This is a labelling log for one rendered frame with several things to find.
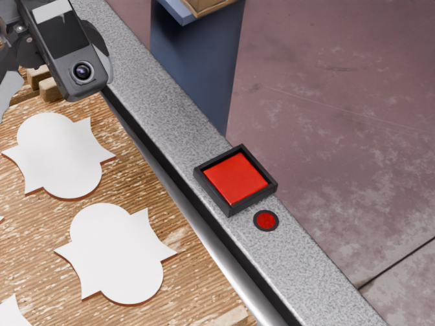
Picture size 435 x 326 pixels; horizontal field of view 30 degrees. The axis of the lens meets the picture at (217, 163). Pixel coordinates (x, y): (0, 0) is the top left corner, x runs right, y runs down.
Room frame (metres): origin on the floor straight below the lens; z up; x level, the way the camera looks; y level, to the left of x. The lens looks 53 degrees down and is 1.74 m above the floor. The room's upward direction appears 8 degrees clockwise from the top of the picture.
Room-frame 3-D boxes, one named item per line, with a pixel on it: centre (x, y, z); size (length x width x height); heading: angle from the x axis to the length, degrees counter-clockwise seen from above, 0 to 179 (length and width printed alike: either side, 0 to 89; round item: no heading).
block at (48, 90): (0.69, 0.21, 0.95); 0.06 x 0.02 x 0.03; 128
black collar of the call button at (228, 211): (0.60, -0.02, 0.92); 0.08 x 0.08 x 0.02; 42
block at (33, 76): (0.71, 0.23, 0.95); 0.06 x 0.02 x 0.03; 127
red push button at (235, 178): (0.60, -0.02, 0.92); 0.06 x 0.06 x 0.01; 42
